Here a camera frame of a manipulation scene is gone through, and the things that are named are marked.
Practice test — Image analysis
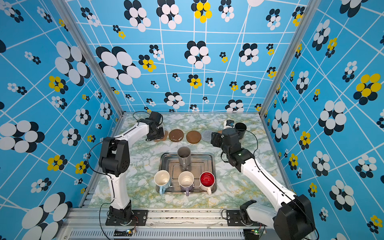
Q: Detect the paw print wooden coaster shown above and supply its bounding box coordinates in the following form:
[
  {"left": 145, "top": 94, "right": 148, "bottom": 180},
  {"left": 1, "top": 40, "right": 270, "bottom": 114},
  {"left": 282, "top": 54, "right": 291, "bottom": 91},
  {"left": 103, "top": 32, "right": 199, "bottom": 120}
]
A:
[{"left": 155, "top": 131, "right": 169, "bottom": 142}]

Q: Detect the black mug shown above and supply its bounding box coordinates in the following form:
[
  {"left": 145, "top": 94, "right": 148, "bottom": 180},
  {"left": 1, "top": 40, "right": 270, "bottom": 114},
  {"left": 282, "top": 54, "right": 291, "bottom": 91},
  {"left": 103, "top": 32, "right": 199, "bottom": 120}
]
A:
[{"left": 234, "top": 123, "right": 247, "bottom": 140}]

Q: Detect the round brown coaster front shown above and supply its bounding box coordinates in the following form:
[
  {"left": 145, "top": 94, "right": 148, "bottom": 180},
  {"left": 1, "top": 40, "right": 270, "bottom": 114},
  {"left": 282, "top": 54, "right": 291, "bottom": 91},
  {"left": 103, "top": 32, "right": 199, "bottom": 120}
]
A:
[{"left": 169, "top": 129, "right": 184, "bottom": 143}]

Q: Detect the round brown coaster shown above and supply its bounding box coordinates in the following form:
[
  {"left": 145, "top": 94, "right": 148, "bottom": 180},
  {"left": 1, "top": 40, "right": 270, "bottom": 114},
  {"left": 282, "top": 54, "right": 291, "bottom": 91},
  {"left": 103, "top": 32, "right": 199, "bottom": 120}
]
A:
[
  {"left": 186, "top": 131, "right": 202, "bottom": 144},
  {"left": 169, "top": 129, "right": 184, "bottom": 143}
]

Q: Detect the grey silicone round coaster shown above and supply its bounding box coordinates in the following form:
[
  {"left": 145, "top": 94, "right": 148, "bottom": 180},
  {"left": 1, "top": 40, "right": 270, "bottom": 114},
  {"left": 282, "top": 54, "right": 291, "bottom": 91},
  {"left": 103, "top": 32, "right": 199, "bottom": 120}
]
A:
[{"left": 201, "top": 130, "right": 213, "bottom": 143}]

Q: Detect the grey metallic mug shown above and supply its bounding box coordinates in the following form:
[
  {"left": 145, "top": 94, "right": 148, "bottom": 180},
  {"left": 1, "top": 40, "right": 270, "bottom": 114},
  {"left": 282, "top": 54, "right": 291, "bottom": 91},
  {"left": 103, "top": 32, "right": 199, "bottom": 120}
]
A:
[{"left": 177, "top": 147, "right": 192, "bottom": 170}]

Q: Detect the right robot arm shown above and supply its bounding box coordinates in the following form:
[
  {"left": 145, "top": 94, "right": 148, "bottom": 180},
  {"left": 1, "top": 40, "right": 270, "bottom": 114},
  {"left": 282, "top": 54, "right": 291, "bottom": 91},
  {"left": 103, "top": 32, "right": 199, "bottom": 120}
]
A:
[{"left": 211, "top": 128, "right": 318, "bottom": 240}]

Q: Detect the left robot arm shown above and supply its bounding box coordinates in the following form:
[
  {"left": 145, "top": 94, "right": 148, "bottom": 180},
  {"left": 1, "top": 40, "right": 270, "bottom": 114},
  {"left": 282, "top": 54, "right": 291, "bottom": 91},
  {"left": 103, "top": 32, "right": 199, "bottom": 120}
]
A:
[{"left": 99, "top": 112, "right": 165, "bottom": 226}]

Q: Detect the metal serving tray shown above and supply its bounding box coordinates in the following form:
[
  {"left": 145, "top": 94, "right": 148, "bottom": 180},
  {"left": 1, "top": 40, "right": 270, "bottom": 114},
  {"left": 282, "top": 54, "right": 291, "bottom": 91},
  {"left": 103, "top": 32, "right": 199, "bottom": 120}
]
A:
[{"left": 156, "top": 153, "right": 217, "bottom": 196}]

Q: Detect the red interior white mug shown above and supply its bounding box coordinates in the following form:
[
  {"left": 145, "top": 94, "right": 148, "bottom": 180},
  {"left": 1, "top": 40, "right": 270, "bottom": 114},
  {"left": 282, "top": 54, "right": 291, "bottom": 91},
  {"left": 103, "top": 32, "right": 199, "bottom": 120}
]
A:
[{"left": 200, "top": 172, "right": 216, "bottom": 195}]

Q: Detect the white mug blue handle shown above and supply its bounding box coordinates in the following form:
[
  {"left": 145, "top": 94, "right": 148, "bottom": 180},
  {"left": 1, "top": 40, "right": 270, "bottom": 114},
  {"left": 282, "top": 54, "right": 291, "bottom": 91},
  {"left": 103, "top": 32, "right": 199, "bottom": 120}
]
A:
[{"left": 154, "top": 170, "right": 171, "bottom": 195}]

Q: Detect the white mug purple handle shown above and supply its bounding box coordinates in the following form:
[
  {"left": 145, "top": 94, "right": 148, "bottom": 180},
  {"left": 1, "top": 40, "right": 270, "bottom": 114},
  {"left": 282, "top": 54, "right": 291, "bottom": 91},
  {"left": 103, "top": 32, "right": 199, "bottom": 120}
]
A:
[{"left": 178, "top": 171, "right": 195, "bottom": 197}]

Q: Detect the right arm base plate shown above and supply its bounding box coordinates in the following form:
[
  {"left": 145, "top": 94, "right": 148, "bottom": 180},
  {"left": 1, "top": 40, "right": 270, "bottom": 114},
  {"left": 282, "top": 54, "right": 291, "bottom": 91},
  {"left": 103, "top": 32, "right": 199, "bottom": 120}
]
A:
[{"left": 223, "top": 210, "right": 265, "bottom": 228}]

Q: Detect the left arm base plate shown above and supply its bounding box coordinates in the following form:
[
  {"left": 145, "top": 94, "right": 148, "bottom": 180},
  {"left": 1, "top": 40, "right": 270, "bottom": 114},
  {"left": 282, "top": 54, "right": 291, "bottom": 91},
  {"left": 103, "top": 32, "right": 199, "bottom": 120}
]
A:
[{"left": 105, "top": 210, "right": 149, "bottom": 227}]

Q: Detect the aluminium front frame rail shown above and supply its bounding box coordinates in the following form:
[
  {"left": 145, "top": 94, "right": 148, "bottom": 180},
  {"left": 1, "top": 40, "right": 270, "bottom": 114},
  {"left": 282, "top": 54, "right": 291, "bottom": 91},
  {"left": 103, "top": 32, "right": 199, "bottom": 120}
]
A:
[{"left": 55, "top": 206, "right": 319, "bottom": 240}]

